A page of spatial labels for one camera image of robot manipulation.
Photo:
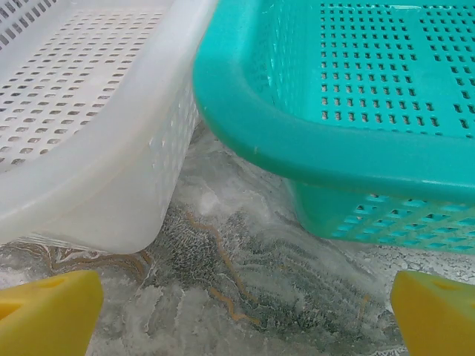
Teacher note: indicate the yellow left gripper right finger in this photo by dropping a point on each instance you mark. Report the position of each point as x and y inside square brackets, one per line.
[441, 322]

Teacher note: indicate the teal perforated plastic basket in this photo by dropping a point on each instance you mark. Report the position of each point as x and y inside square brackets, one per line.
[297, 148]

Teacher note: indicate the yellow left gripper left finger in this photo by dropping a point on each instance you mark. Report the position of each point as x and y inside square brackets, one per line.
[48, 319]

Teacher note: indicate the white perforated plastic basket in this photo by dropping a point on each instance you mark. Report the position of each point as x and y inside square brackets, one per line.
[111, 167]

